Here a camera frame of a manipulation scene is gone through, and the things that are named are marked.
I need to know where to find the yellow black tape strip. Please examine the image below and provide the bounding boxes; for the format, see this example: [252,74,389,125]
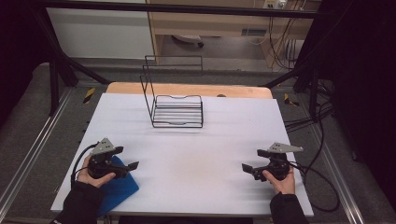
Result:
[283,92,301,107]
[82,87,96,105]

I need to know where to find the black metal frame bar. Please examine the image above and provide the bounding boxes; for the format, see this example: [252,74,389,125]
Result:
[31,0,325,20]

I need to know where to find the white power strip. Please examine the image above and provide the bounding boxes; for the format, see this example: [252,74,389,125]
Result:
[262,0,288,10]

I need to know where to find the black wire rack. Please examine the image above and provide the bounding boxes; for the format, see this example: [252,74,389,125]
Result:
[139,54,205,130]

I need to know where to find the light wooden desk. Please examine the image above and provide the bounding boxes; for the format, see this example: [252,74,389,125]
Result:
[145,0,322,68]

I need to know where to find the black metal stand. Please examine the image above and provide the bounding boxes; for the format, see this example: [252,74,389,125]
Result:
[31,6,111,117]
[264,55,325,122]

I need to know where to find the aluminium floor rail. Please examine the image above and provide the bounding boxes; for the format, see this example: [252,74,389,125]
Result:
[0,87,78,213]
[306,118,366,224]

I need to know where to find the bundle of hanging cables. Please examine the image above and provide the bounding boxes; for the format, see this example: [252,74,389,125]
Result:
[248,12,304,71]

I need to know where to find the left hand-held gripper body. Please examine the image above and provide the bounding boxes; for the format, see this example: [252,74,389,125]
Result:
[87,137,129,180]

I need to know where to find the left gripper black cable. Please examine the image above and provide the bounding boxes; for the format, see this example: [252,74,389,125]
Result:
[70,143,99,189]

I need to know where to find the white foam board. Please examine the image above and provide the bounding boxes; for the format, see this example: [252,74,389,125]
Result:
[50,92,315,217]

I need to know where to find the office chair base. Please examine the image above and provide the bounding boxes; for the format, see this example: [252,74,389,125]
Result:
[172,34,205,49]

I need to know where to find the person's right hand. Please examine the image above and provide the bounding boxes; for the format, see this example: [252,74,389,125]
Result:
[262,166,296,196]

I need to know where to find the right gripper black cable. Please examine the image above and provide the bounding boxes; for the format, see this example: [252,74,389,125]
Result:
[289,160,341,214]

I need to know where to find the person's left hand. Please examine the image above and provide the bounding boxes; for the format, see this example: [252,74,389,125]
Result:
[77,155,117,189]

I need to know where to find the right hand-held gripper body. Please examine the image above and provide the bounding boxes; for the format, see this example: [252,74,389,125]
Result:
[253,142,304,182]

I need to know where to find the blue cloth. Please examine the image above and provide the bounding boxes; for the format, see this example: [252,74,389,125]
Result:
[98,155,140,217]

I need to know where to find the wooden table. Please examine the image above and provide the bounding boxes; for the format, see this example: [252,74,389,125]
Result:
[106,81,274,100]

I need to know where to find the white cabinet panel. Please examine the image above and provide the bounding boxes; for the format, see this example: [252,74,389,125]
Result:
[46,7,156,61]

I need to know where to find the black floor cables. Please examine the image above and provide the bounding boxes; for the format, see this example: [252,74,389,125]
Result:
[283,77,335,133]

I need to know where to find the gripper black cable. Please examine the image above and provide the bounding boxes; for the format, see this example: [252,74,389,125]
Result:
[289,160,341,214]
[70,143,99,189]

